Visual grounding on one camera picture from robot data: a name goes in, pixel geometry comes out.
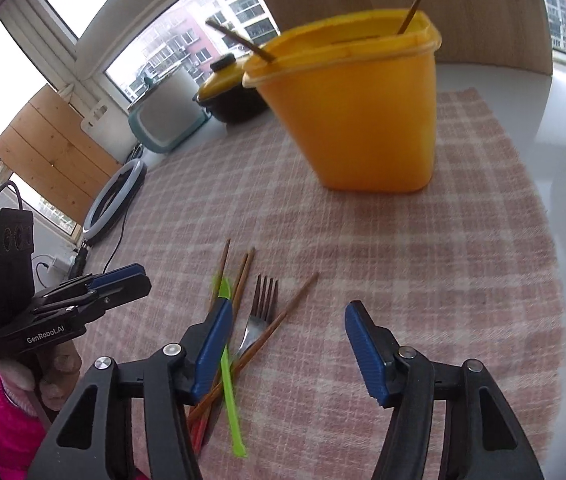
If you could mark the black camera box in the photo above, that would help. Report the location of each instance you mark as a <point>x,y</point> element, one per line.
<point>16,249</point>

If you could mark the chopstick in container left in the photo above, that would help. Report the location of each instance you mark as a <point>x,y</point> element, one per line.
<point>265,55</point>

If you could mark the green plastic spoon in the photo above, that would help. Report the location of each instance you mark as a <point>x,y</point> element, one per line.
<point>227,291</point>

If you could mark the pink sleeve forearm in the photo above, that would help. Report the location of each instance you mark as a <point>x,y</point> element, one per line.
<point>21,435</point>

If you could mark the white plastic cutting board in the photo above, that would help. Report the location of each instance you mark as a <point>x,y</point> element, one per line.
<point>108,126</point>

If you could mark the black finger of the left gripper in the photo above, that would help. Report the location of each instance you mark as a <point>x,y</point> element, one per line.
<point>111,292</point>

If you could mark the white ring light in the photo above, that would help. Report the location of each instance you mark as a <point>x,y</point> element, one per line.
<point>113,200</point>

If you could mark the brown wooden chopstick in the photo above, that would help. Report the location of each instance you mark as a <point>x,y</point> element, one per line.
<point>217,278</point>
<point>242,362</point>
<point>244,279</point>

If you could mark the yellow plastic utensil container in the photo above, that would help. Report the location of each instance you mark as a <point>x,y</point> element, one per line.
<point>357,94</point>

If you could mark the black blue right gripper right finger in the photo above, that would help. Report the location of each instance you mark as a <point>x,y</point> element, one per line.
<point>483,439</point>

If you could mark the orange pine wood panel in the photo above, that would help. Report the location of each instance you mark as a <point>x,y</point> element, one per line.
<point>46,147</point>

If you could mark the white teal canister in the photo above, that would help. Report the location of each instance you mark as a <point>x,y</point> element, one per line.
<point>166,114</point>

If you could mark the chopstick in container right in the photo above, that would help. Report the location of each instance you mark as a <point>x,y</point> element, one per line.
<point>409,17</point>

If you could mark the yellow lid black pot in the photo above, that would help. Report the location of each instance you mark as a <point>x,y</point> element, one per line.
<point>223,95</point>

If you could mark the metal fork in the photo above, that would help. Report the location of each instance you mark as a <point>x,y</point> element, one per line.
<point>262,314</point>

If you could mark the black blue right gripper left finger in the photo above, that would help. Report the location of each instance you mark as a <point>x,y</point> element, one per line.
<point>91,437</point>

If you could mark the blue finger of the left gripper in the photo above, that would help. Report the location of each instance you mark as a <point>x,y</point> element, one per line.
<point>118,275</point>

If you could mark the gloved left hand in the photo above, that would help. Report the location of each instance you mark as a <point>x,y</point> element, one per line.
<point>60,374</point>

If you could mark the chopstick in container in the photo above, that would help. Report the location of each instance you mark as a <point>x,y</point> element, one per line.
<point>409,17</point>
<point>265,55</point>

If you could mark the pink plaid cloth mat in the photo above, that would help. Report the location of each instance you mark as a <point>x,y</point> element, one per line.
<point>463,269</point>

